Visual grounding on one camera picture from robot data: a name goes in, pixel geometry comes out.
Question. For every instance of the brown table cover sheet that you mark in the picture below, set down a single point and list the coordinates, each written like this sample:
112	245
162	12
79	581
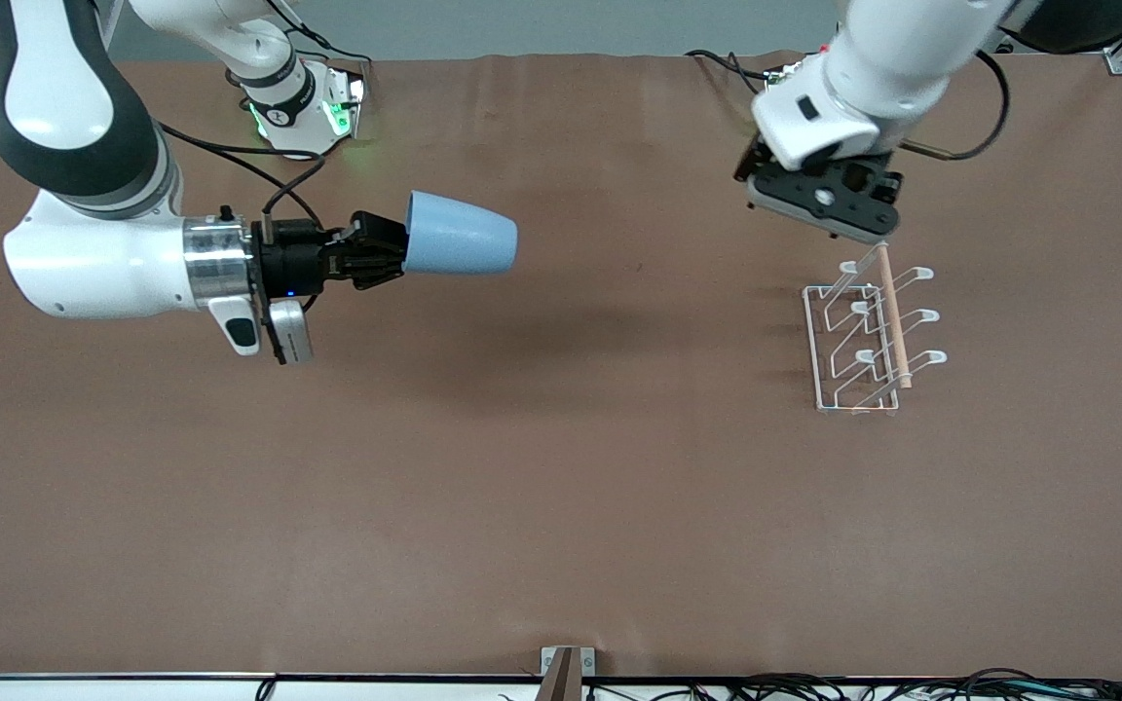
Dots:
561	487

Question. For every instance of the silver base connector plate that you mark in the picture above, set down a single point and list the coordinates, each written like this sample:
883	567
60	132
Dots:
352	102
780	78

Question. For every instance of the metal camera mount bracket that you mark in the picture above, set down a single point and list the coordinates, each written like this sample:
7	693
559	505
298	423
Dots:
566	672

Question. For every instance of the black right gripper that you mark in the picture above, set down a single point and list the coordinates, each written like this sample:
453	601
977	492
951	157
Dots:
294	263

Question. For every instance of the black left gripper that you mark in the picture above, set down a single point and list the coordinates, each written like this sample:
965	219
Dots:
746	166

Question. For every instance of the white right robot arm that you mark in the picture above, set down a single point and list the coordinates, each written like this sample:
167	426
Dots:
84	263

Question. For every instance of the blue plastic cup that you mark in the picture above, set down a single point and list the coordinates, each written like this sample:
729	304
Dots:
464	236

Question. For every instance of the white table edge rail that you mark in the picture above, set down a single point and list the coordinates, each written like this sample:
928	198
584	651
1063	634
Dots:
84	691

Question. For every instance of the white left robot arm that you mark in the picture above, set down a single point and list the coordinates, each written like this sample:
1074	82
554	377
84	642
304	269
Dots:
873	78

